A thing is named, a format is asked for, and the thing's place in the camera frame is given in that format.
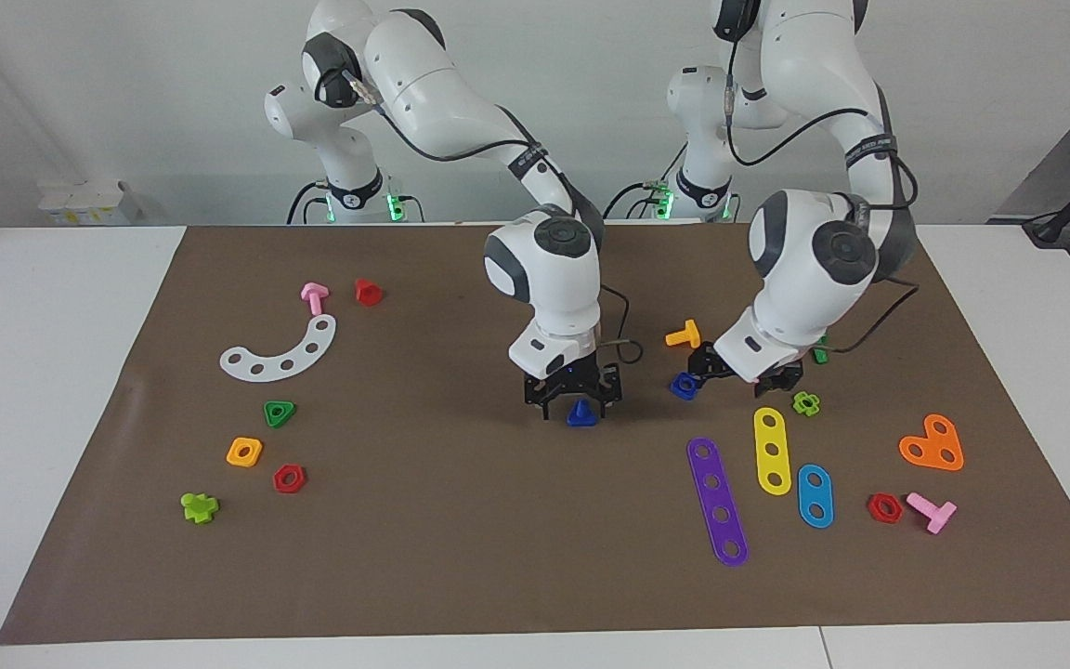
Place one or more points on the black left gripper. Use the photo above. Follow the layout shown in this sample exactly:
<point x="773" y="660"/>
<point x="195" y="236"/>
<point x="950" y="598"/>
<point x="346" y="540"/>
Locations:
<point x="713" y="360"/>

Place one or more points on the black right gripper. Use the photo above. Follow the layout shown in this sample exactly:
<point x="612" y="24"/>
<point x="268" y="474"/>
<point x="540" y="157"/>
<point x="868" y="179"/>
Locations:
<point x="572" y="383"/>

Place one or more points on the blue triangle-head bolt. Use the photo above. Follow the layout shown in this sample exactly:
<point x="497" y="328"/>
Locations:
<point x="581" y="416"/>

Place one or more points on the blue square nut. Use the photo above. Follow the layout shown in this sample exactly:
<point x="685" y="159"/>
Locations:
<point x="684" y="387"/>

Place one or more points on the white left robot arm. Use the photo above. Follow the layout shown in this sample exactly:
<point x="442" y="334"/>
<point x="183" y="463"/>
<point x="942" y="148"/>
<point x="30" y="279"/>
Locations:
<point x="804" y="260"/>

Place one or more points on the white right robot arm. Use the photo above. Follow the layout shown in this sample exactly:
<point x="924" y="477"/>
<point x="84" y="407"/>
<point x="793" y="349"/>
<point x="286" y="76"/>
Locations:
<point x="544" y="279"/>

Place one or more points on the lime green cross nut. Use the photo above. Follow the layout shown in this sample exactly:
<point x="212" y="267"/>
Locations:
<point x="799" y="401"/>

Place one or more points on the orange plastic bolt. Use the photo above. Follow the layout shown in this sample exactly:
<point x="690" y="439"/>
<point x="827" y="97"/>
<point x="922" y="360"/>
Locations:
<point x="685" y="336"/>

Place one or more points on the yellow three-hole plate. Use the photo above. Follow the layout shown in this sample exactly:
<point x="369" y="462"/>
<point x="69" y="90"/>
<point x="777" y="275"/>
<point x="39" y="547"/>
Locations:
<point x="771" y="437"/>

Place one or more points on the green plastic bolt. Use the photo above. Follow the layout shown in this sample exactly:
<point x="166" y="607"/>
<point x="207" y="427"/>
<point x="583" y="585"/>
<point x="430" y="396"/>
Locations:
<point x="821" y="353"/>

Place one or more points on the purple four-hole plate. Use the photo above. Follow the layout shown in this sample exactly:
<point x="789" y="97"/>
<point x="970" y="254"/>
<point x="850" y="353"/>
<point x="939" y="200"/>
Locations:
<point x="718" y="499"/>

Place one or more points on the brown table mat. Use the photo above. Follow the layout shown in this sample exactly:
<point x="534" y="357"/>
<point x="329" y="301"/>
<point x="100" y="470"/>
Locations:
<point x="498" y="520"/>

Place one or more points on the blue two-hole plate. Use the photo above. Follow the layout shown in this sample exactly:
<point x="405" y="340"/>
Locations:
<point x="815" y="496"/>

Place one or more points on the red hex nut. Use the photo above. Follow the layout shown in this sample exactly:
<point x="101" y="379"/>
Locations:
<point x="279" y="481"/>
<point x="872" y="509"/>

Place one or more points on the orange heart-shaped plate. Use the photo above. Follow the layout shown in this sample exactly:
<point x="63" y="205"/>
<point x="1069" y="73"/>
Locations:
<point x="932" y="448"/>

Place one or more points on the pink plastic bolt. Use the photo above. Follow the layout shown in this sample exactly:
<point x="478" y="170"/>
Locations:
<point x="927" y="507"/>
<point x="314" y="295"/>

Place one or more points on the red plastic bolt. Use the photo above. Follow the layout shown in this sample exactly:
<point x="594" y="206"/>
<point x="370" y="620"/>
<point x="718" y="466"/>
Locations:
<point x="367" y="294"/>

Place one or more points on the green triangle nut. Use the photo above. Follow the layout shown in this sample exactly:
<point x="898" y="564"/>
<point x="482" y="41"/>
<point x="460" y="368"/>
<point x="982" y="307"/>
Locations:
<point x="288" y="409"/>

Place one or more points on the white curved five-hole plate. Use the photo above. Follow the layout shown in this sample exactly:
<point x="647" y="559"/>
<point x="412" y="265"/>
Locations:
<point x="272" y="370"/>

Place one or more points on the orange square nut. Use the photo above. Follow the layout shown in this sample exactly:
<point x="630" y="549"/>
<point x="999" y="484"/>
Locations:
<point x="232" y="455"/>

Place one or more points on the lime clover nut left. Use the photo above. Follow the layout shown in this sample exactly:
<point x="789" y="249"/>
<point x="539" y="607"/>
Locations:
<point x="196" y="509"/>

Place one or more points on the white box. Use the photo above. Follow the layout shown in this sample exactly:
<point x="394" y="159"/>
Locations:
<point x="80" y="200"/>

